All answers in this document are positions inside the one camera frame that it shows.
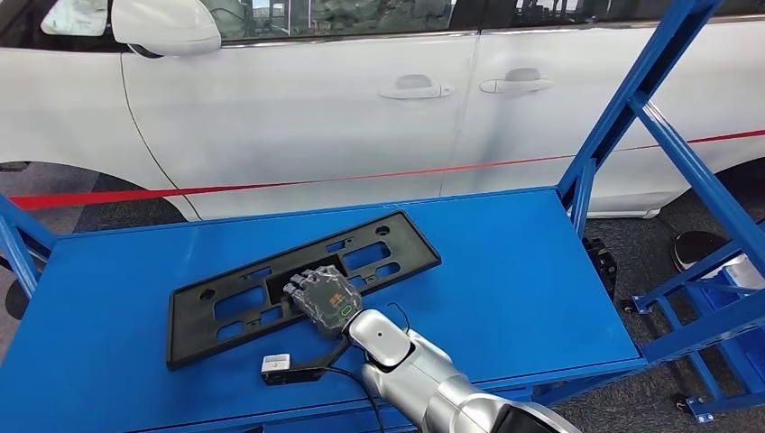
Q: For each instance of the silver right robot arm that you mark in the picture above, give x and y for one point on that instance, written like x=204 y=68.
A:
x=430 y=382

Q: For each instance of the black ribbed object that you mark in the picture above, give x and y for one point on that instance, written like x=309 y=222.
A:
x=600 y=266

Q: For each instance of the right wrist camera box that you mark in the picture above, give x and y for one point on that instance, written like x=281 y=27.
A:
x=287 y=375

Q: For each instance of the white car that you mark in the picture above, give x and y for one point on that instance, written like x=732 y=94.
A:
x=299 y=119

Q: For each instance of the black plastic plate frame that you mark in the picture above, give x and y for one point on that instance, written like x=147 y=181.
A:
x=418 y=254

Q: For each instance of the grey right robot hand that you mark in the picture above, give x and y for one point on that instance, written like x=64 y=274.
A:
x=326 y=302

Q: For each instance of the white car side mirror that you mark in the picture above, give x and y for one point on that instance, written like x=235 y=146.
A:
x=164 y=27

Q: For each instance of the black round stanchion base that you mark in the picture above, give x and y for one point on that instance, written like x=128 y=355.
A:
x=696 y=248

